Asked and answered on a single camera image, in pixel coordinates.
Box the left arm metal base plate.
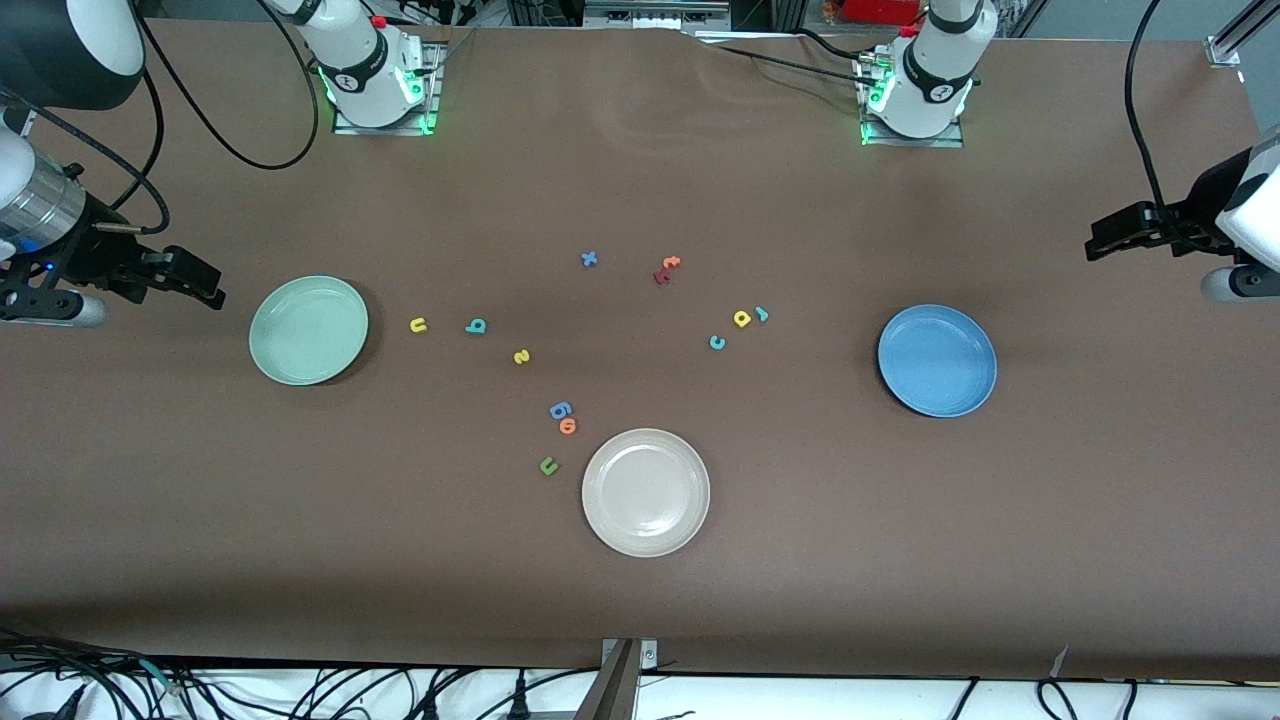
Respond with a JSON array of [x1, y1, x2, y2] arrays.
[[858, 50, 967, 149]]

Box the brown table cover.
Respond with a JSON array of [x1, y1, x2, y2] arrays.
[[0, 18, 1280, 681]]

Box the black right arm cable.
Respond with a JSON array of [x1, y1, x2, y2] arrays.
[[0, 0, 321, 236]]

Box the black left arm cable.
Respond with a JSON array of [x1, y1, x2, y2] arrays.
[[1124, 0, 1216, 251]]

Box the green plate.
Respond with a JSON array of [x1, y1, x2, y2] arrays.
[[249, 275, 370, 387]]

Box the beige plate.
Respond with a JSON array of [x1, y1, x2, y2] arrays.
[[581, 428, 712, 558]]

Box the blue plate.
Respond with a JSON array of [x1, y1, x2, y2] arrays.
[[877, 304, 999, 419]]

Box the red box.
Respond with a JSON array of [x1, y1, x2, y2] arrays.
[[842, 0, 923, 25]]

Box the grey metal post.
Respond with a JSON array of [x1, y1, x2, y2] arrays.
[[575, 640, 641, 720]]

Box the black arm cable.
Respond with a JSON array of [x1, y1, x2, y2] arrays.
[[0, 0, 321, 236], [1124, 0, 1216, 251]]

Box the grey power strip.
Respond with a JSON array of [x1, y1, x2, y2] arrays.
[[583, 0, 733, 31]]

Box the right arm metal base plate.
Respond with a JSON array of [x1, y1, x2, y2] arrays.
[[332, 40, 443, 137]]

